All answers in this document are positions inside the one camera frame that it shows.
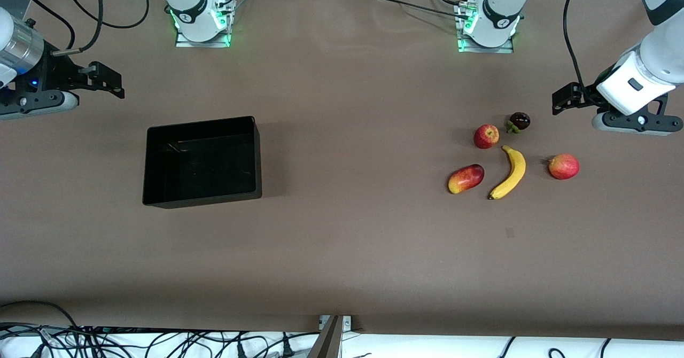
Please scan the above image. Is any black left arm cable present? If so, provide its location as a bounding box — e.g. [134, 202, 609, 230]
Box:
[564, 0, 599, 102]

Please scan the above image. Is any silver table bracket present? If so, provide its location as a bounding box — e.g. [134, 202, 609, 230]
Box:
[320, 315, 352, 331]

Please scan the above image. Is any dark purple mangosteen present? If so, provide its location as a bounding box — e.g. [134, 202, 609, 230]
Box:
[506, 112, 531, 134]

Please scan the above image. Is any long black table cable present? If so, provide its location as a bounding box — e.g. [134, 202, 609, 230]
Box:
[369, 0, 469, 20]

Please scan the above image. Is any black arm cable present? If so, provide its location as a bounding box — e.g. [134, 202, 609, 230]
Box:
[51, 0, 150, 55]
[564, 0, 599, 102]

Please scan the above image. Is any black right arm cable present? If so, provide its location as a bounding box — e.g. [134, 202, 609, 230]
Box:
[51, 0, 150, 55]

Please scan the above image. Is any grey metal pole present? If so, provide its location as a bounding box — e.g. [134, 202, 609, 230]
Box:
[307, 315, 343, 358]

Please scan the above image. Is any black plastic box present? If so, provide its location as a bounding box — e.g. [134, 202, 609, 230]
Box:
[142, 115, 262, 209]

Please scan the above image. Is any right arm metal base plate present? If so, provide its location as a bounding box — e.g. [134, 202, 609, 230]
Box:
[175, 0, 231, 48]

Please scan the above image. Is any red apple far right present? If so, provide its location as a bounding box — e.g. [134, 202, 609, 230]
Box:
[547, 153, 580, 180]

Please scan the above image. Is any black floor cable tangle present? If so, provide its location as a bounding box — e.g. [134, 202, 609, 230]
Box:
[0, 323, 321, 358]

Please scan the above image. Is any small red apple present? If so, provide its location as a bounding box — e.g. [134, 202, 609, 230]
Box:
[473, 124, 500, 150]

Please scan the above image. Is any red yellow mango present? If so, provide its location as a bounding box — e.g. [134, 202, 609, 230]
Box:
[448, 164, 485, 194]

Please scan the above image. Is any black looped floor cable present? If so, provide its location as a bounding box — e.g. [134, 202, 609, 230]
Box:
[0, 300, 82, 331]

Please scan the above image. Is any yellow banana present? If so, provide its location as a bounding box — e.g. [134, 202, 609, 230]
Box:
[487, 145, 527, 200]

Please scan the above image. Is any brown table cover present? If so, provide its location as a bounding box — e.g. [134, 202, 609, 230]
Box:
[0, 0, 684, 343]

